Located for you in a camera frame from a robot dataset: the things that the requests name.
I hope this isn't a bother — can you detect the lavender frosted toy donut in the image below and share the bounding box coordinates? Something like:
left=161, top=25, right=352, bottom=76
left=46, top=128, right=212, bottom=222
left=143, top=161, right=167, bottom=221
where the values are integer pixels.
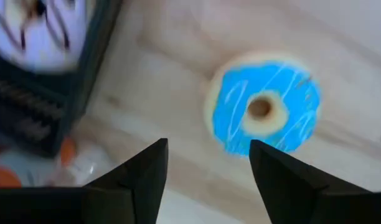
left=0, top=0, right=89, bottom=75

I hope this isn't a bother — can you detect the black slotted basket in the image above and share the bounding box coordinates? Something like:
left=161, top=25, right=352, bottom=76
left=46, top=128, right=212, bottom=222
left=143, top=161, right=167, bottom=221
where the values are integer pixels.
left=0, top=0, right=123, bottom=159

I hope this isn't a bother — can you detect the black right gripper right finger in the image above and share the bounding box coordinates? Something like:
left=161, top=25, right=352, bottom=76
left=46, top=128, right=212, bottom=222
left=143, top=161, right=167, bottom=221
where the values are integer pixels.
left=250, top=139, right=381, bottom=224

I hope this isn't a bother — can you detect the clear plastic bin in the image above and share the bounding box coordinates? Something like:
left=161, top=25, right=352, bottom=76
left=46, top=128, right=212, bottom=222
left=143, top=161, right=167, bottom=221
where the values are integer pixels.
left=0, top=132, right=116, bottom=189

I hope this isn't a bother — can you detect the blue frosted toy donut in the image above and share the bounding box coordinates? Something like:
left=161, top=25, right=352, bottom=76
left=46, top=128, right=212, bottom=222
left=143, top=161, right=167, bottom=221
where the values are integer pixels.
left=204, top=54, right=322, bottom=159

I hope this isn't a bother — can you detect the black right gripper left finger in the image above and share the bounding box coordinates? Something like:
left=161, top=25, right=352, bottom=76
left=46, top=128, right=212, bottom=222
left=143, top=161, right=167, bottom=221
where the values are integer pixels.
left=0, top=138, right=169, bottom=224

